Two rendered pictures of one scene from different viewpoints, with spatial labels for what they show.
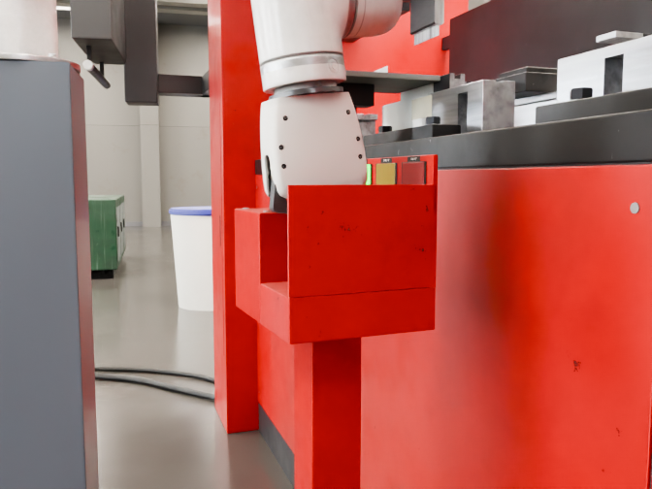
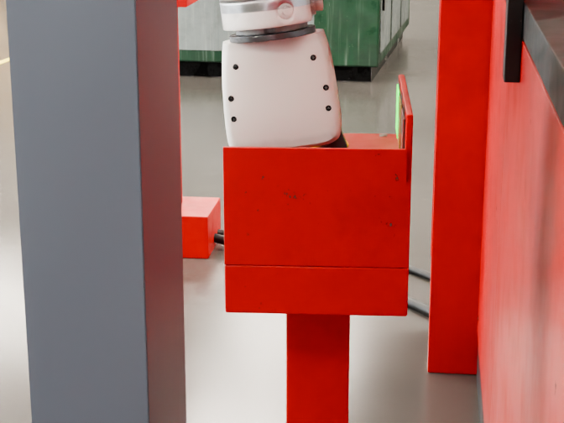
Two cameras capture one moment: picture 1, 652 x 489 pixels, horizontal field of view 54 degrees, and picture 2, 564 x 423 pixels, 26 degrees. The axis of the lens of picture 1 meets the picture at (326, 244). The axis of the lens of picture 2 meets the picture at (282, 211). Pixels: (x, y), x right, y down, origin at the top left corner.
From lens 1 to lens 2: 59 cm
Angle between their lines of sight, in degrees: 27
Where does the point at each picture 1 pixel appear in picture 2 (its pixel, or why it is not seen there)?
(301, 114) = (253, 63)
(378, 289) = (331, 264)
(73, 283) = (135, 171)
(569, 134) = not seen: outside the picture
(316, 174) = (271, 128)
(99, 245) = (351, 25)
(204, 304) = not seen: hidden behind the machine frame
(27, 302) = (86, 188)
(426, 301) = (394, 283)
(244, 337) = (462, 232)
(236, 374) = (446, 288)
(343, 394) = (326, 369)
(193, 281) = not seen: hidden behind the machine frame
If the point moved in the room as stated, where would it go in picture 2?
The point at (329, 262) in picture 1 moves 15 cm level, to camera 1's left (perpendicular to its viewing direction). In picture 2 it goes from (271, 231) to (123, 210)
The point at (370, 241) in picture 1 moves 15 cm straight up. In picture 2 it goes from (321, 211) to (322, 35)
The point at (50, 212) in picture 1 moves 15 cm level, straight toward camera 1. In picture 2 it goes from (111, 84) to (88, 106)
